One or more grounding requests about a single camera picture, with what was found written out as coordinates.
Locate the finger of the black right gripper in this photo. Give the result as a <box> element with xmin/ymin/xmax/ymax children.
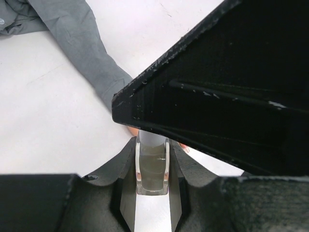
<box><xmin>112</xmin><ymin>0</ymin><xmax>309</xmax><ymax>176</ymax></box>

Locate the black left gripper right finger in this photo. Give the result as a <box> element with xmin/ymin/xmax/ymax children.
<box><xmin>169</xmin><ymin>141</ymin><xmax>309</xmax><ymax>232</ymax></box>

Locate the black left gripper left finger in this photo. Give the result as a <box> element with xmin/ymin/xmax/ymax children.
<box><xmin>0</xmin><ymin>138</ymin><xmax>135</xmax><ymax>232</ymax></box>

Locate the clear nail polish bottle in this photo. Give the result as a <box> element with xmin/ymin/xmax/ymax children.
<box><xmin>135</xmin><ymin>137</ymin><xmax>170</xmax><ymax>196</ymax></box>

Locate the grey nail polish cap brush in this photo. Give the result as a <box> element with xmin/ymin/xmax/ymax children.
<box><xmin>139</xmin><ymin>130</ymin><xmax>166</xmax><ymax>147</ymax></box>

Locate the mannequin hand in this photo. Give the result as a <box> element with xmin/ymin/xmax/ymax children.
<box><xmin>126</xmin><ymin>125</ymin><xmax>191</xmax><ymax>153</ymax></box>

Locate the grey shirt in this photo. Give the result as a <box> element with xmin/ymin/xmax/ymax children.
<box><xmin>0</xmin><ymin>0</ymin><xmax>132</xmax><ymax>110</ymax></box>

